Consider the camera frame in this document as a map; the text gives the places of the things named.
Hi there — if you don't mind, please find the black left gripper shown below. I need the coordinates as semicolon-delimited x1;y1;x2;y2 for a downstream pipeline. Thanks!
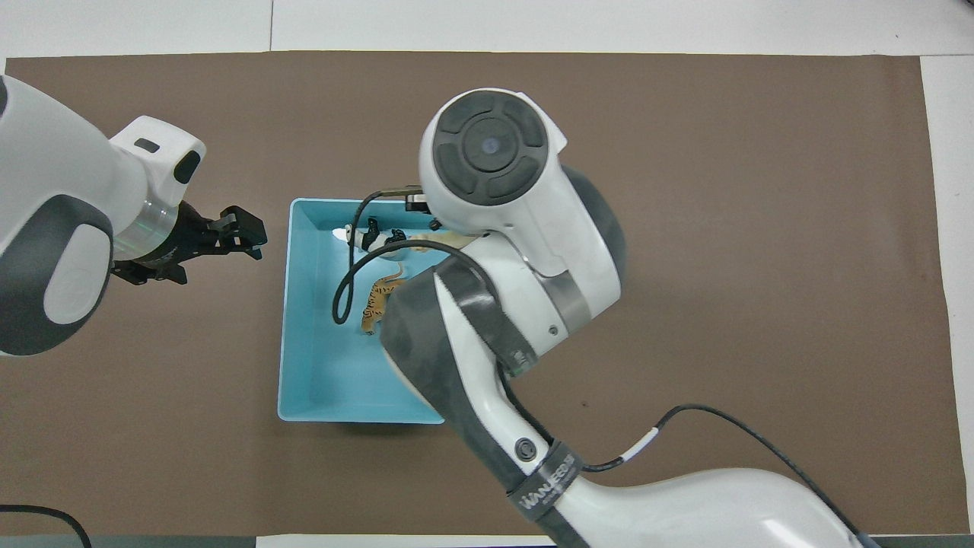
113;202;269;286

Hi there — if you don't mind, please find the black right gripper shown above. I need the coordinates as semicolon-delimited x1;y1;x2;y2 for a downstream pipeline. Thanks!
405;193;444;231

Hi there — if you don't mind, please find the black white panda toy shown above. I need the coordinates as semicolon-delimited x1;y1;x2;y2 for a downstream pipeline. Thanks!
346;218;409;253

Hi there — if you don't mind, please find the orange tiger toy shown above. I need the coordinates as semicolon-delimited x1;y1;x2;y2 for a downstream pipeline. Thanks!
360;263;409;336

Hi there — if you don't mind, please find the light blue storage box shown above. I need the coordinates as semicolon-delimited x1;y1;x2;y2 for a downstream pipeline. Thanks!
277;198;456;425

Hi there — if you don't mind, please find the brown table mat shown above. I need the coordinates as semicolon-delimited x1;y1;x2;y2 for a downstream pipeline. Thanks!
0;51;971;537

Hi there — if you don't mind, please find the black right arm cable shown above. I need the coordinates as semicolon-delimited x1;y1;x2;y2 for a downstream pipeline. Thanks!
333;187;868;548

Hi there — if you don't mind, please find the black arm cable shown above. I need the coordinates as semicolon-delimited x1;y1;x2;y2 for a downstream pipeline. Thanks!
0;504;94;548
333;187;868;548

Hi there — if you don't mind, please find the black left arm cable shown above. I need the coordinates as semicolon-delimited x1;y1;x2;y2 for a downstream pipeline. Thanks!
0;504;94;548

